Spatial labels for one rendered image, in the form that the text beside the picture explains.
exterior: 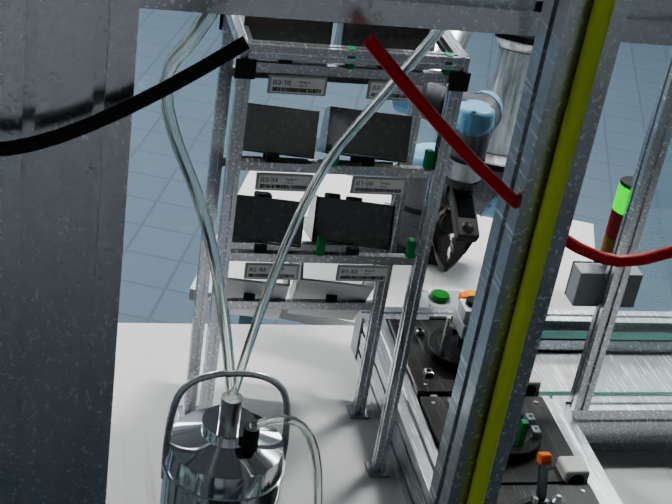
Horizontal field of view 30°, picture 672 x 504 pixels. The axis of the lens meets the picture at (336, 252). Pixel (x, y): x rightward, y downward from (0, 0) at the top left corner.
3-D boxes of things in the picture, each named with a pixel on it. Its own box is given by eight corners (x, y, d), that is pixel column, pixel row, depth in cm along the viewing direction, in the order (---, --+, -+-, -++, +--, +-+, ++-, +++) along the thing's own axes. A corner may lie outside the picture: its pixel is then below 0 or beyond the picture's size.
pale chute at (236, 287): (210, 312, 240) (213, 289, 242) (278, 319, 242) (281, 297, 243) (213, 277, 213) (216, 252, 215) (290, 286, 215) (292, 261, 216)
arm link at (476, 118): (501, 103, 246) (493, 118, 238) (490, 153, 251) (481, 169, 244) (462, 93, 247) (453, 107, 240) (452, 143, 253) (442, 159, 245)
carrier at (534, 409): (418, 404, 230) (430, 349, 224) (540, 404, 236) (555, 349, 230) (453, 493, 210) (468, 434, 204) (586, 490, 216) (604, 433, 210)
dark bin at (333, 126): (313, 151, 225) (318, 110, 224) (385, 160, 226) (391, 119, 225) (324, 153, 197) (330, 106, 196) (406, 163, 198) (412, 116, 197)
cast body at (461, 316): (451, 320, 243) (458, 290, 240) (473, 320, 244) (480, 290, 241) (463, 345, 236) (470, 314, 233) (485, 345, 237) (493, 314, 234)
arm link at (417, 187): (403, 182, 303) (412, 131, 296) (456, 196, 300) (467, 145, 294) (390, 202, 293) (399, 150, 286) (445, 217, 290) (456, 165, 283)
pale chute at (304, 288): (287, 313, 244) (289, 291, 245) (354, 320, 245) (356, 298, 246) (299, 279, 217) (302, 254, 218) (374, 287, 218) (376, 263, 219)
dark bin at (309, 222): (302, 229, 233) (307, 189, 232) (372, 237, 234) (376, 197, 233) (311, 241, 205) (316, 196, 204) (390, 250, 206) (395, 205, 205)
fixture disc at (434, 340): (418, 333, 248) (420, 324, 247) (485, 333, 251) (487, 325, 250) (436, 375, 236) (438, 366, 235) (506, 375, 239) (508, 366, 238)
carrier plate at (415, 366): (386, 327, 252) (388, 318, 251) (499, 328, 257) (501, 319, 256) (416, 399, 232) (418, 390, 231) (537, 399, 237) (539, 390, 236)
